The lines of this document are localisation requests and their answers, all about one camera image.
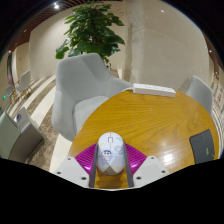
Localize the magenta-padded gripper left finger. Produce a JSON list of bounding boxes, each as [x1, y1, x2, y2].
[[53, 143, 100, 189]]

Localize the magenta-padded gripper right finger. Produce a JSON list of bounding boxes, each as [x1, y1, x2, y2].
[[122, 143, 171, 189]]

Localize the white cartoon-print computer mouse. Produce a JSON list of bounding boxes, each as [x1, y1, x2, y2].
[[96, 131, 126, 176]]

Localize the black mouse pad green lines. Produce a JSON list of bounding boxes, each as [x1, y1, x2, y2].
[[189, 129, 217, 165]]

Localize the wide grey armchair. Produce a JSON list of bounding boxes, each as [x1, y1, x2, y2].
[[50, 52, 134, 143]]

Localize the white power strip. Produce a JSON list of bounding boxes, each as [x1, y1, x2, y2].
[[123, 83, 177, 98]]

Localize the grey-green sofa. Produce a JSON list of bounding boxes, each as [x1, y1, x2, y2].
[[0, 106, 45, 164]]

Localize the slim grey armchair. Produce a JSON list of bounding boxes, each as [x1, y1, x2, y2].
[[184, 75, 214, 116]]

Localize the white chair wooden legs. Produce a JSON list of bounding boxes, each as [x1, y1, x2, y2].
[[15, 69, 33, 98]]

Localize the small grey chair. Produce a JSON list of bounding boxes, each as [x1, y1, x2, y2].
[[4, 84, 16, 103]]

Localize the tall green potted plant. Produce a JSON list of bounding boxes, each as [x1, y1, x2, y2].
[[54, 2, 126, 68]]

